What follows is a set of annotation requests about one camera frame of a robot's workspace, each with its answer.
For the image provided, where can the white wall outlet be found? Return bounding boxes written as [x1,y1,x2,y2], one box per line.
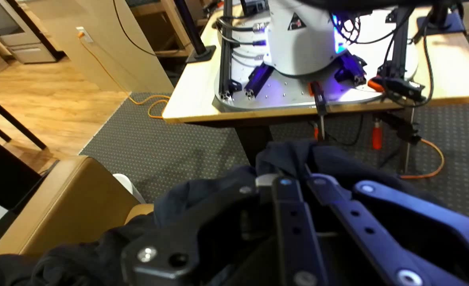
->
[74,26,95,46]

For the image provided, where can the metal base plate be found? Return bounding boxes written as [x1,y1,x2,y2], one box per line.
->
[211,69,399,113]

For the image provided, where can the wooden shelf unit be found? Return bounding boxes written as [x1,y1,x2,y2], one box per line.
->
[128,0,203,61]

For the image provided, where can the black upright post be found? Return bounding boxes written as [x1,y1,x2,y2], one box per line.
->
[219,0,235,100]

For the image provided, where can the black stand with foot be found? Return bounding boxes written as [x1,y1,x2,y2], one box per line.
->
[174,0,216,64]

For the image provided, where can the small white object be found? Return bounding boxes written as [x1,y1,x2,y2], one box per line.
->
[111,172,146,204]

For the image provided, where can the black wooden furniture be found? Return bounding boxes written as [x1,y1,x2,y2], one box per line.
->
[0,86,60,235]

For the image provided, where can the wooden table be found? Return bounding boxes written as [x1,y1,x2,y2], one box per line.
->
[160,0,469,166]

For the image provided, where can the orange cable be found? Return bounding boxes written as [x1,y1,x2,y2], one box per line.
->
[76,30,171,119]
[399,139,446,181]

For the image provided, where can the grey drawer cabinet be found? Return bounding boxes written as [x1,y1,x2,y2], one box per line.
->
[0,0,65,65]

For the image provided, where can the tan leather sofa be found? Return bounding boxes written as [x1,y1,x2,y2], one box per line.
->
[0,154,155,261]

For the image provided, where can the dark navy striped jacket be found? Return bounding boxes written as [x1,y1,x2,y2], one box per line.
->
[0,139,469,286]

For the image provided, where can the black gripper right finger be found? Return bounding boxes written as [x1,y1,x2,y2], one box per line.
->
[302,173,469,286]

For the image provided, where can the orange handled bar clamp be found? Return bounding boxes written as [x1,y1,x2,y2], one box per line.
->
[368,105,422,177]
[310,81,330,142]

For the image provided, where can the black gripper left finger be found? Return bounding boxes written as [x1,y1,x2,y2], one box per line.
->
[120,175,327,286]

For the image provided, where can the purple lit clamp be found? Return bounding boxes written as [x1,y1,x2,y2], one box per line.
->
[243,62,275,99]
[333,50,370,86]

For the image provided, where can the black camera stand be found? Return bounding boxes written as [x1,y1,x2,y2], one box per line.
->
[426,0,465,34]

